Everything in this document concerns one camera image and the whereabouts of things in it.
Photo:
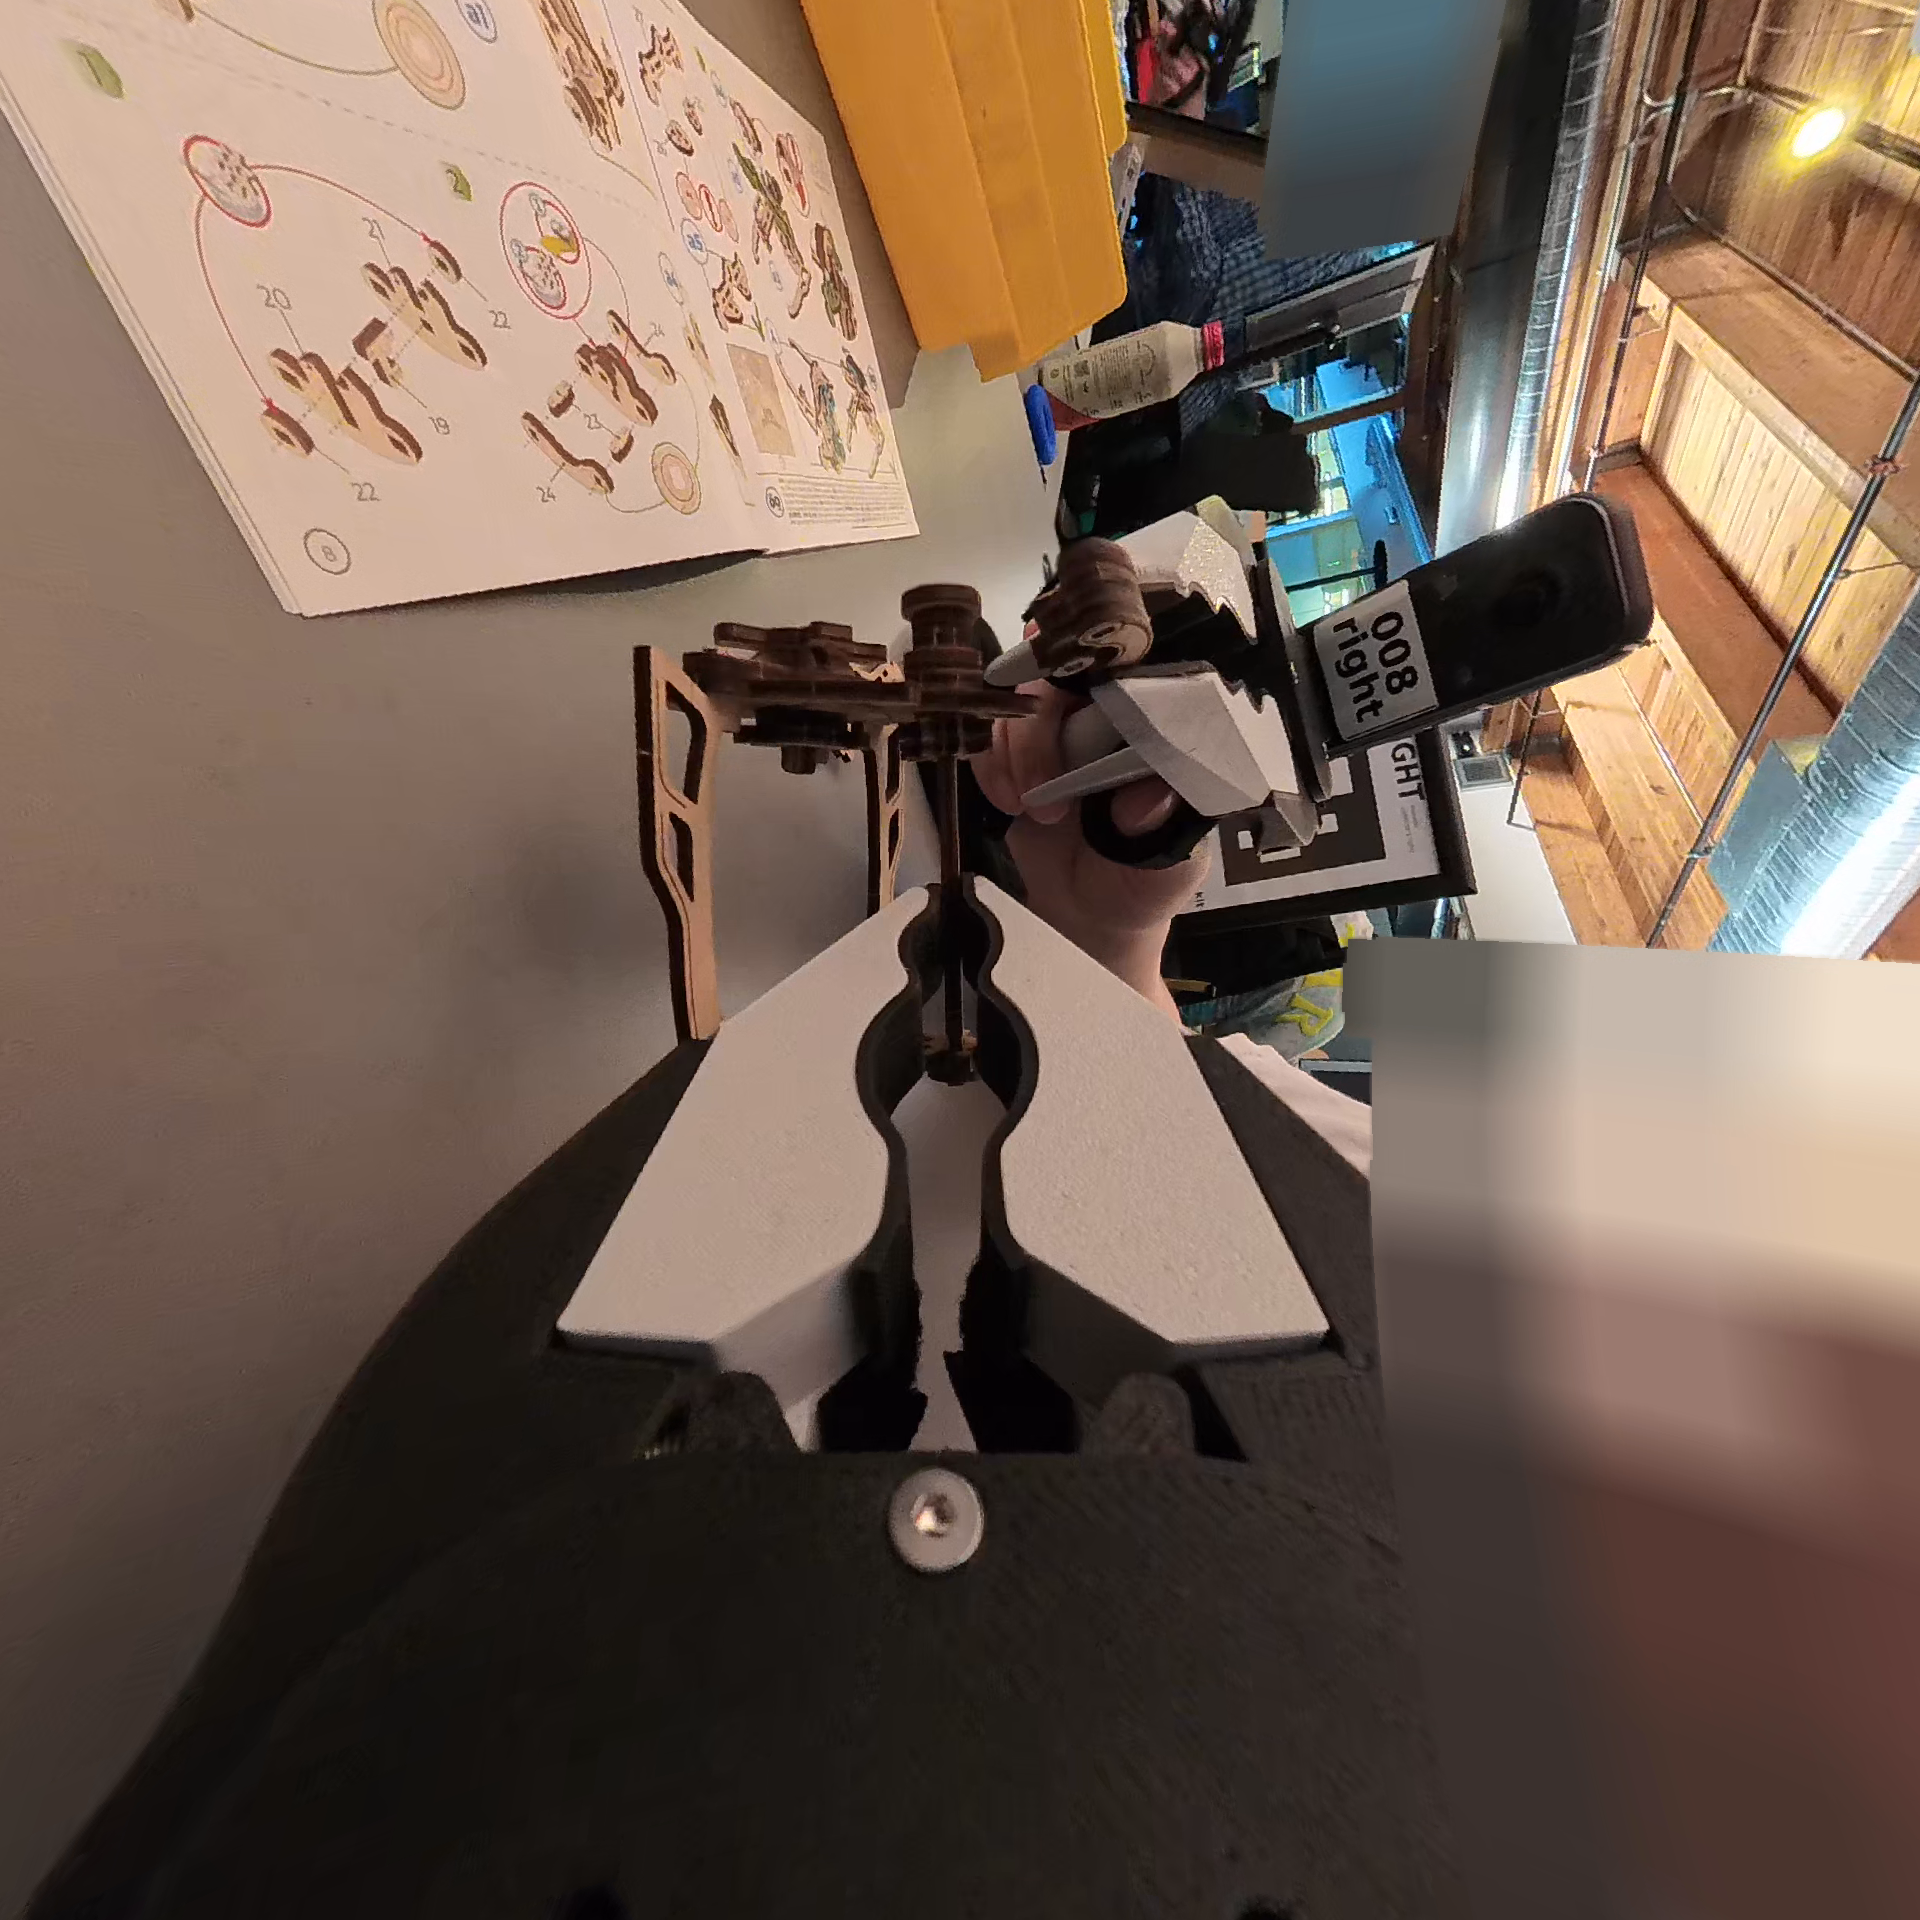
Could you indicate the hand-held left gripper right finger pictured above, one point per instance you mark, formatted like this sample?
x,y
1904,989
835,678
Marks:
x,y
1141,1187

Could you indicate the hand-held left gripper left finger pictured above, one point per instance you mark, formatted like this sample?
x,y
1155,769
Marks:
x,y
748,1187

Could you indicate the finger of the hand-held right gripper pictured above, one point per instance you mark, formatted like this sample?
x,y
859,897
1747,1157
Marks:
x,y
1197,560
1187,736

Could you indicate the brown wooden wheel part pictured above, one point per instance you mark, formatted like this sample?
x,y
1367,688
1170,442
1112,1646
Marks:
x,y
1093,606

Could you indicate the brown wooden model frame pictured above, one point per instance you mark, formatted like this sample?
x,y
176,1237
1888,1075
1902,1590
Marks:
x,y
780,691

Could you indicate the person's right hand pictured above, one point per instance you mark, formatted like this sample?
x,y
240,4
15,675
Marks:
x,y
1090,897

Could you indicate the white plastic bottle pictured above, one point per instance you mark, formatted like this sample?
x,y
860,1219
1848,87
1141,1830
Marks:
x,y
1127,370

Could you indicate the blue bottle cap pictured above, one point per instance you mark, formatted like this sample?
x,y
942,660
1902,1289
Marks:
x,y
1039,425

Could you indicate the yellow plastic bin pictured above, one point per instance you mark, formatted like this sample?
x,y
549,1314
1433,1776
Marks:
x,y
982,165

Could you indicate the ceiling lamp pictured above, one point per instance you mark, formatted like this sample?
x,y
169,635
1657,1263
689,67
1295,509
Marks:
x,y
1814,130

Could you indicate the printed instruction booklet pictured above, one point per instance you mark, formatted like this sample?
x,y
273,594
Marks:
x,y
451,286

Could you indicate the silver ventilation duct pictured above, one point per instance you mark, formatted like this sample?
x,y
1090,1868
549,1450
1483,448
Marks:
x,y
1542,268

